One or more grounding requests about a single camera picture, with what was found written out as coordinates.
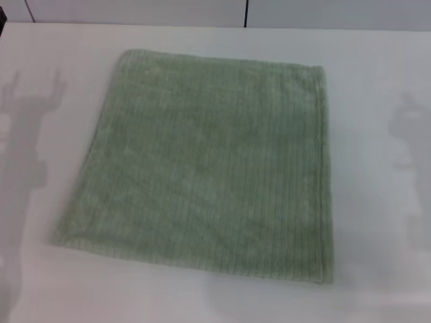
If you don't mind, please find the green ribbed towel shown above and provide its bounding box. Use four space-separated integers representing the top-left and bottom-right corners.
50 48 336 285

